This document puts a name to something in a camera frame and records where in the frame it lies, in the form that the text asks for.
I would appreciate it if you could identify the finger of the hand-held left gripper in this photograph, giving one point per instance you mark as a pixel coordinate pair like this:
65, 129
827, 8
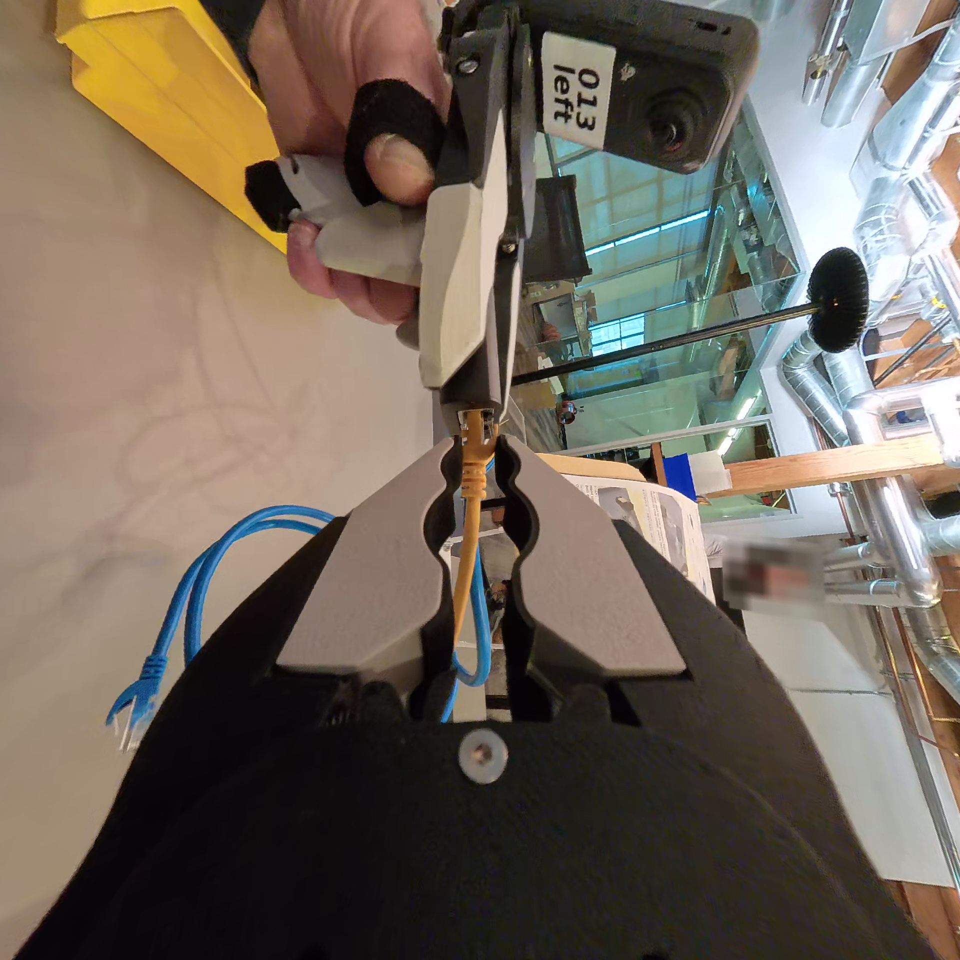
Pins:
506, 337
454, 300

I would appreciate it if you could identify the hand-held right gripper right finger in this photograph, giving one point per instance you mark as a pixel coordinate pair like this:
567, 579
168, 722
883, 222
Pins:
600, 600

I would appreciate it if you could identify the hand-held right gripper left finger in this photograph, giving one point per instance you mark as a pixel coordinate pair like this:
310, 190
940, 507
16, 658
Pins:
367, 592

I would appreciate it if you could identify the yellow plastic bin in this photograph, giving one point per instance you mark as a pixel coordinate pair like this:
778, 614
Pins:
150, 90

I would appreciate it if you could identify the person's left hand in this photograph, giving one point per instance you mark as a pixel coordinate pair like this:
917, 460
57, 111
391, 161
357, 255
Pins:
330, 52

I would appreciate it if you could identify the wooden instruction board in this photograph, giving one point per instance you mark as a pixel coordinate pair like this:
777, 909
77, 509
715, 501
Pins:
660, 525

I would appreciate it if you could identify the blue box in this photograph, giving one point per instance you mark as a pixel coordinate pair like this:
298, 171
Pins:
682, 476

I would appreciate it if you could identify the wooden pillar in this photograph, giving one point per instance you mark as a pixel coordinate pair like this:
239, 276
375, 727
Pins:
825, 465

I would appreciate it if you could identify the silver ventilation duct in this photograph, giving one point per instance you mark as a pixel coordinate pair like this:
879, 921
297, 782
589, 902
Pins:
892, 525

